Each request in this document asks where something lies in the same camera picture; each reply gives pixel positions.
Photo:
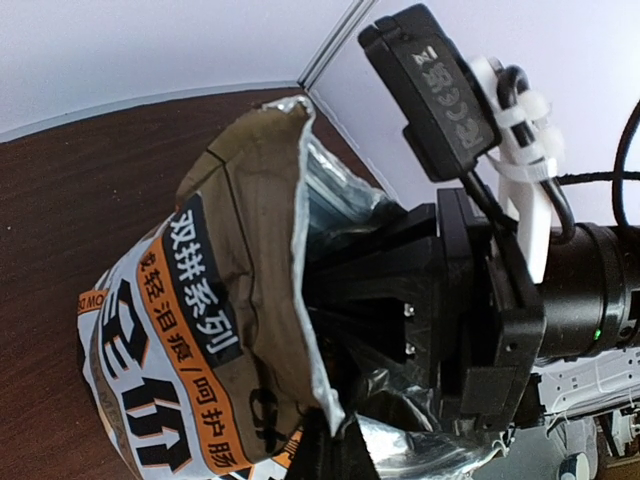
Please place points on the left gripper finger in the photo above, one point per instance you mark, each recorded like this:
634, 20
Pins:
322, 456

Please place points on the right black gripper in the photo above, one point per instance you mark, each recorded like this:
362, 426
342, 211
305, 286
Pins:
478, 318

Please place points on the brown dog food bag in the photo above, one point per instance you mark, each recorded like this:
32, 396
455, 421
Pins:
198, 347

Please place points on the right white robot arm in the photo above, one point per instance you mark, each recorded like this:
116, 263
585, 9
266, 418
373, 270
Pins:
590, 295

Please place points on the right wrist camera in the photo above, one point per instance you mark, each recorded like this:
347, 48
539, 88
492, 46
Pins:
478, 122

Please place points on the right aluminium frame post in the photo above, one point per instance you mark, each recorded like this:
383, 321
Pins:
338, 36

